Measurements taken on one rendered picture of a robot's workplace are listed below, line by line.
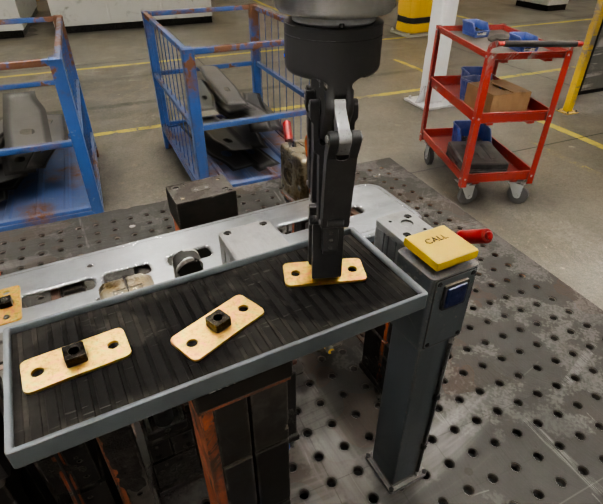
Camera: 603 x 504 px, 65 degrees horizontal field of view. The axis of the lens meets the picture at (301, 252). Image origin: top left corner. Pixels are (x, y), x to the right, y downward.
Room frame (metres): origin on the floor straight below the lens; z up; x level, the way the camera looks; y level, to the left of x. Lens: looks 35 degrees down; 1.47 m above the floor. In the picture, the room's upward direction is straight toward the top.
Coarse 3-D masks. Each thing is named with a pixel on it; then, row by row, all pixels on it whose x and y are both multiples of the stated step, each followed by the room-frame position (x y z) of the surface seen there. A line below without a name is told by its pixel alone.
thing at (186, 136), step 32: (160, 32) 2.90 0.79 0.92; (256, 32) 3.74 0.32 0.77; (192, 64) 2.40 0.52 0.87; (224, 64) 3.66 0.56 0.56; (256, 64) 3.73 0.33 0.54; (160, 96) 3.43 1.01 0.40; (192, 96) 2.39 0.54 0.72; (224, 96) 2.81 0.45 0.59; (256, 96) 3.36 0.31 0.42; (192, 128) 2.39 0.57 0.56; (224, 128) 3.09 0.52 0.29; (256, 128) 2.80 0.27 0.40; (192, 160) 2.61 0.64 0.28; (224, 160) 2.74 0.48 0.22; (256, 160) 2.81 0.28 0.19
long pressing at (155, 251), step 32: (384, 192) 0.87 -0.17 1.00; (224, 224) 0.74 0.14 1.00; (288, 224) 0.75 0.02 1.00; (352, 224) 0.74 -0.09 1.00; (96, 256) 0.64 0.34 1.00; (128, 256) 0.64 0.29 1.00; (160, 256) 0.64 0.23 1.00; (0, 288) 0.56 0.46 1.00; (32, 288) 0.56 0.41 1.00; (96, 288) 0.56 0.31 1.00
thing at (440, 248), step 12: (444, 228) 0.48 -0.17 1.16; (408, 240) 0.46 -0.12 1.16; (420, 240) 0.45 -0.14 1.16; (432, 240) 0.45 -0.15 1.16; (444, 240) 0.45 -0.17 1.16; (456, 240) 0.45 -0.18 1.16; (420, 252) 0.43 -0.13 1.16; (432, 252) 0.43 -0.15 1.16; (444, 252) 0.43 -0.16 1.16; (456, 252) 0.43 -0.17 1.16; (468, 252) 0.43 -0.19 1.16; (432, 264) 0.42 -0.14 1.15; (444, 264) 0.41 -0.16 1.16; (456, 264) 0.42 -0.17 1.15
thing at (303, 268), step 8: (288, 264) 0.40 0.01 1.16; (296, 264) 0.40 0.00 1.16; (304, 264) 0.40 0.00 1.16; (344, 264) 0.40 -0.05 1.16; (352, 264) 0.40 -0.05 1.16; (360, 264) 0.40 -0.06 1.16; (288, 272) 0.39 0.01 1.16; (296, 272) 0.39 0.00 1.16; (304, 272) 0.39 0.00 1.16; (344, 272) 0.39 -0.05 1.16; (352, 272) 0.39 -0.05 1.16; (360, 272) 0.39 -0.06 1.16; (288, 280) 0.38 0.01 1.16; (296, 280) 0.38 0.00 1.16; (304, 280) 0.38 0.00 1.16; (312, 280) 0.38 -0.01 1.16; (320, 280) 0.38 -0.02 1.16; (328, 280) 0.38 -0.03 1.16; (336, 280) 0.38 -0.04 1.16; (344, 280) 0.38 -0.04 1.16; (352, 280) 0.38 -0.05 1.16; (360, 280) 0.38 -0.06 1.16
